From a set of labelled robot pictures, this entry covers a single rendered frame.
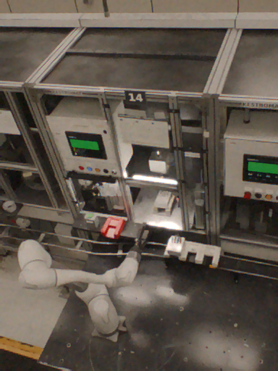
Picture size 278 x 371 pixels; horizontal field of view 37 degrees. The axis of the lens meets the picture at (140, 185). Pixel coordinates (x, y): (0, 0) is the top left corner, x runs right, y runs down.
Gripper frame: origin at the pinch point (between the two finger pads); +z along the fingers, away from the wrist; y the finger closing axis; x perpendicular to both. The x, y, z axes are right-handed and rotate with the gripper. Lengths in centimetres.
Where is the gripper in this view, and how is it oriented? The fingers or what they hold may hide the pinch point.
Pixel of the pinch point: (144, 229)
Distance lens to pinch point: 273.9
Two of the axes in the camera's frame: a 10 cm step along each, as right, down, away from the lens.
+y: -1.4, -7.1, -6.9
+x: -9.4, -1.3, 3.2
